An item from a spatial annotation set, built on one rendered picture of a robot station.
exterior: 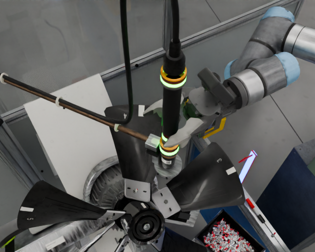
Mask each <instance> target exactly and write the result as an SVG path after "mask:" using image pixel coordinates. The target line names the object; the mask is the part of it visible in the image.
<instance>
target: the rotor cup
mask: <svg viewBox="0 0 315 252"><path fill-rule="evenodd" d="M141 203H143V204H144V205H145V206H146V208H144V207H143V206H142V205H141ZM112 209H113V210H124V211H126V212H125V214H124V215H122V216H121V217H119V218H118V219H115V220H114V222H115V223H116V225H117V226H118V227H119V228H120V229H122V230H124V231H125V232H126V234H127V236H128V237H129V239H130V240H131V241H132V242H133V243H135V244H137V245H140V246H145V245H149V244H152V243H154V242H155V241H156V240H158V239H159V238H160V236H161V235H162V234H163V232H164V229H165V224H166V223H165V218H164V215H163V214H162V213H161V211H160V210H159V209H158V208H157V207H156V205H155V203H154V202H153V200H152V201H149V202H144V201H140V200H135V199H131V198H127V197H125V192H123V193H121V194H120V195H119V196H118V197H117V199H116V200H115V202H114V204H113V207H112ZM124 219H125V220H126V222H127V225H126V224H125V222H124ZM145 224H149V225H150V228H149V229H148V230H144V225H145Z"/></svg>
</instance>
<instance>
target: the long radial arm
mask: <svg viewBox="0 0 315 252"><path fill-rule="evenodd" d="M87 203H89V204H92V205H94V206H97V207H100V208H101V206H100V205H99V204H97V205H95V203H94V201H93V199H92V197H91V196H90V201H88V202H87ZM105 226H107V222H105V219H97V220H79V221H69V222H62V223H55V224H53V225H51V226H49V227H47V228H45V229H43V230H41V231H39V232H38V233H36V234H31V232H30V231H29V230H28V229H27V230H25V231H23V232H21V233H19V234H18V235H16V237H15V238H14V252H59V251H61V250H63V249H65V248H67V247H68V246H70V245H72V244H74V243H76V242H78V241H79V240H81V239H83V238H85V237H87V236H89V235H91V234H92V233H94V232H96V231H98V230H100V229H102V228H104V227H105Z"/></svg>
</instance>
